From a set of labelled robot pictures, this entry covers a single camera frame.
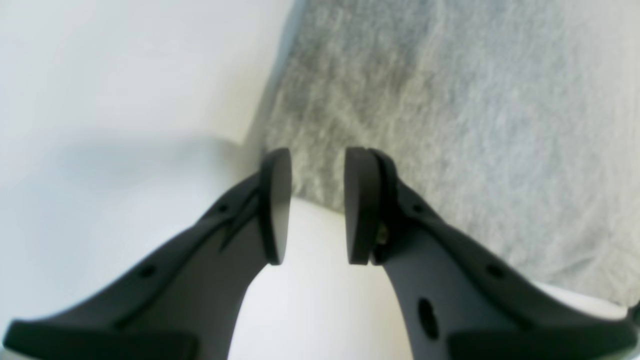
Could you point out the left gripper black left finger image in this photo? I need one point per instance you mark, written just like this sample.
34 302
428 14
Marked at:
182 301

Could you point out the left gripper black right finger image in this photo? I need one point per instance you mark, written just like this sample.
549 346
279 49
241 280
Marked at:
460 301

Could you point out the grey T-shirt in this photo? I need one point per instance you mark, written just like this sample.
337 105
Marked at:
516 120

